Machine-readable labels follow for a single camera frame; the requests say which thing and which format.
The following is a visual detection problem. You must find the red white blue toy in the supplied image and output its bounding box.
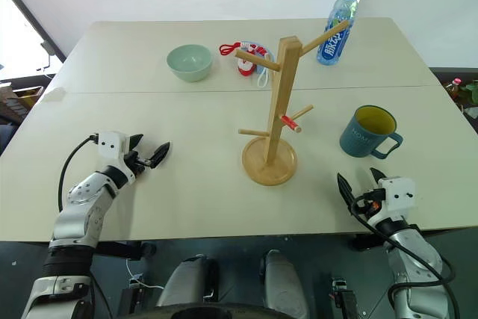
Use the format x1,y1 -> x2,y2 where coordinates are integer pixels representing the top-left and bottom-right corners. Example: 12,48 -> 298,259
241,40 -> 276,74

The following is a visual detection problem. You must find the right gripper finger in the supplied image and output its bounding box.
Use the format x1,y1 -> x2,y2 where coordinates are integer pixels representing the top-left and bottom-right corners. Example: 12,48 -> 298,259
336,172 -> 355,216
369,167 -> 385,190

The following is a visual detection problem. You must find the green potted plant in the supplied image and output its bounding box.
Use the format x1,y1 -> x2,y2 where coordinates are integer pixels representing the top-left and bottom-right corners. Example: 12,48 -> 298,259
457,79 -> 478,118

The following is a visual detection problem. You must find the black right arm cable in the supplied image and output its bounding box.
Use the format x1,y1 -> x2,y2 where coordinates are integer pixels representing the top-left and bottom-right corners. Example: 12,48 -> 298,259
350,193 -> 461,319

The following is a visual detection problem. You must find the wooden mug tree stand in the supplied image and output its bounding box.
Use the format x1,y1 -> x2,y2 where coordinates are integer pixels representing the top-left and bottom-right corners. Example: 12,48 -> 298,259
234,19 -> 355,187

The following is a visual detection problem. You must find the silver right robot leg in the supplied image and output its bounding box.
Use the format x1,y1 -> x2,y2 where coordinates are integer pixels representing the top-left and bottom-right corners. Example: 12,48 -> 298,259
259,249 -> 310,319

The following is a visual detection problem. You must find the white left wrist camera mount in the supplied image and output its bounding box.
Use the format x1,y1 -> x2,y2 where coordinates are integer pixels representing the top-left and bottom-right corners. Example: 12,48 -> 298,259
96,131 -> 136,185

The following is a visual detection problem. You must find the blue-capped water bottle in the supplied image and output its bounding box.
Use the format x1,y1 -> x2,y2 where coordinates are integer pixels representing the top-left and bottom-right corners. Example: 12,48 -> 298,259
316,0 -> 360,66

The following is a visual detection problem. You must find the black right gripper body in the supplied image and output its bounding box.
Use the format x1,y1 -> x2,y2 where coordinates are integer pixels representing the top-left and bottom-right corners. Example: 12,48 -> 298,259
351,188 -> 386,222

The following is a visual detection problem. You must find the red-capped bottle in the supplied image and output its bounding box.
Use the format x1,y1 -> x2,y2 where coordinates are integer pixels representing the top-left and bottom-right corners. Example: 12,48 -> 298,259
446,77 -> 463,102

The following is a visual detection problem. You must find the white floor cable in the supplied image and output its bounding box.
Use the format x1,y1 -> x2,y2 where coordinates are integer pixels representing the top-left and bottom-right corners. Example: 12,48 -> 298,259
125,257 -> 165,292

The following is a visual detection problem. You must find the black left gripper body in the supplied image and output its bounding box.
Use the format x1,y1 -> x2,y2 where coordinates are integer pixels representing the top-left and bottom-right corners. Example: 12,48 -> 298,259
122,149 -> 155,176

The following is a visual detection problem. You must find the pale green bowl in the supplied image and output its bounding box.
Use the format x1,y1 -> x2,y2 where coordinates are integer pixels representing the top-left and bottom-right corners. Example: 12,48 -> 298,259
166,44 -> 214,84

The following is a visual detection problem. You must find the grey window handle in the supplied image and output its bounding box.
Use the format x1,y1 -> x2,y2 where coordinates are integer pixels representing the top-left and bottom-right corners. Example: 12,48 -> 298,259
36,40 -> 57,72

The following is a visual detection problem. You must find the silver robot leg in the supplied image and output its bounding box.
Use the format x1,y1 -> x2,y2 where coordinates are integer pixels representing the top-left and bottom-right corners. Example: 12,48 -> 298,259
259,249 -> 310,319
155,253 -> 220,308

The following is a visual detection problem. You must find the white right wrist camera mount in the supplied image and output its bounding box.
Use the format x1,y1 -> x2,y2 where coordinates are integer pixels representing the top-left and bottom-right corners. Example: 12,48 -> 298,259
376,176 -> 417,219

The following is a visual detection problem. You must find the red cord loop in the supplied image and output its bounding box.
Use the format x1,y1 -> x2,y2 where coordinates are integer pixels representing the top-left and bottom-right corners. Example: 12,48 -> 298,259
219,42 -> 244,56

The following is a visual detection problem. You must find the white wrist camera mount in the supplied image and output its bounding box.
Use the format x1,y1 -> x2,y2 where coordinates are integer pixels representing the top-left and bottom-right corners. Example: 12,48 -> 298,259
96,131 -> 136,185
376,176 -> 417,219

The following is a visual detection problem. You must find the silver left robot leg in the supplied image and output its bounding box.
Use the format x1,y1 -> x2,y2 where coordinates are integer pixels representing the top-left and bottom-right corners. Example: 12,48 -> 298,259
155,253 -> 220,308

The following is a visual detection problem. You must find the brown cardboard box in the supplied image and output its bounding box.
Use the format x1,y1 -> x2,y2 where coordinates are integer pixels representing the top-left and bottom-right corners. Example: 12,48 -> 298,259
0,85 -> 45,125

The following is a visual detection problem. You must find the blue mug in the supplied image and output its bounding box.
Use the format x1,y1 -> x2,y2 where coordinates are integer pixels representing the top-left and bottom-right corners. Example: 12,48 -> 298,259
338,105 -> 404,160

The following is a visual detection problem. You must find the black table frame bracket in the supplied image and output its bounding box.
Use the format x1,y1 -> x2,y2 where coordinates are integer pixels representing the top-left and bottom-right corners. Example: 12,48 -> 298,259
349,234 -> 385,253
93,240 -> 157,261

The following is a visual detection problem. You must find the white cord loop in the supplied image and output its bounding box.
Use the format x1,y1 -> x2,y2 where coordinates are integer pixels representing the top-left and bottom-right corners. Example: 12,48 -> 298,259
256,66 -> 271,88

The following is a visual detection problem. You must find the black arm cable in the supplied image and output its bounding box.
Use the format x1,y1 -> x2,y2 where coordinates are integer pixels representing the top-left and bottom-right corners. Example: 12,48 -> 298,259
350,193 -> 461,319
58,134 -> 100,214

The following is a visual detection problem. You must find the red white small pouch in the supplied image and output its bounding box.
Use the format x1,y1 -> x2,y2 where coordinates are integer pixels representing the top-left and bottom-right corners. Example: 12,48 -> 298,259
235,45 -> 259,78

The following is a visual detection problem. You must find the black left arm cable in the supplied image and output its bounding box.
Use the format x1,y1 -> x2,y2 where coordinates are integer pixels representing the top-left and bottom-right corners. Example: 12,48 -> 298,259
58,134 -> 100,214

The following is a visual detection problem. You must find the black floor device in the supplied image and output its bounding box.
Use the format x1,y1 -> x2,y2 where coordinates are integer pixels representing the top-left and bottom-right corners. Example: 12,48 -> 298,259
119,273 -> 147,316
330,276 -> 365,319

